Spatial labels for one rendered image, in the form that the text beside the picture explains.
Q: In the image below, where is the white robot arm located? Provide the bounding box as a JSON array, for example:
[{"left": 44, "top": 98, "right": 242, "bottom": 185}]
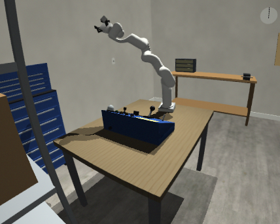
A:
[{"left": 108, "top": 22, "right": 175, "bottom": 108}]

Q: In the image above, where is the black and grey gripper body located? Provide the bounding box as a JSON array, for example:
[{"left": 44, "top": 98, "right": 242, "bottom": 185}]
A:
[{"left": 99, "top": 23, "right": 112, "bottom": 33}]

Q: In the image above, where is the blue console panel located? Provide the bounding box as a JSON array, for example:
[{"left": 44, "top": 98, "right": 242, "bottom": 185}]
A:
[{"left": 101, "top": 105, "right": 175, "bottom": 146}]

